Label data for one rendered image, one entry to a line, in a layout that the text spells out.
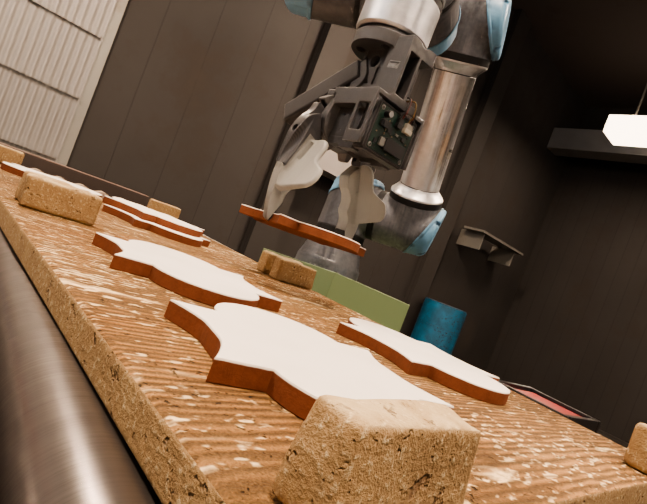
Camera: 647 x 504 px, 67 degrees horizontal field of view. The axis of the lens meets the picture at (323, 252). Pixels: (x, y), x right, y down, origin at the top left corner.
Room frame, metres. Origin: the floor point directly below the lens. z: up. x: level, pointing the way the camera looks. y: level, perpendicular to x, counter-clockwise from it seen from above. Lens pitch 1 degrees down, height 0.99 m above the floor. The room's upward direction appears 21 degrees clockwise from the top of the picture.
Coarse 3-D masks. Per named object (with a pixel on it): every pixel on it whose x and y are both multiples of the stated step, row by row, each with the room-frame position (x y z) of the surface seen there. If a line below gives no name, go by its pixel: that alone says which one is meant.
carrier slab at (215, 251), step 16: (0, 176) 0.55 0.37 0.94; (16, 176) 0.62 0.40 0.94; (0, 192) 0.42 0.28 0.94; (96, 224) 0.46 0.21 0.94; (112, 224) 0.50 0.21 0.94; (128, 224) 0.56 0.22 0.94; (160, 240) 0.52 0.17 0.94; (208, 256) 0.55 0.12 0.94; (224, 256) 0.62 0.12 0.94; (240, 256) 0.71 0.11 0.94; (256, 272) 0.58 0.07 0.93
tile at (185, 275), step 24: (96, 240) 0.34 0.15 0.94; (120, 240) 0.34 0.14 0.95; (120, 264) 0.29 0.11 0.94; (144, 264) 0.29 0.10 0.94; (168, 264) 0.32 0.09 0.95; (192, 264) 0.36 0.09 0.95; (168, 288) 0.28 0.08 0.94; (192, 288) 0.28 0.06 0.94; (216, 288) 0.30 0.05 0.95; (240, 288) 0.33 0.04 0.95
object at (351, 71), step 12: (360, 60) 0.49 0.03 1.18; (348, 72) 0.49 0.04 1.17; (324, 84) 0.52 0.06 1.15; (336, 84) 0.50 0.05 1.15; (348, 84) 0.49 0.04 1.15; (300, 96) 0.54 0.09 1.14; (312, 96) 0.53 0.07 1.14; (288, 108) 0.55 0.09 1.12; (300, 108) 0.54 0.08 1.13; (288, 120) 0.55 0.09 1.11
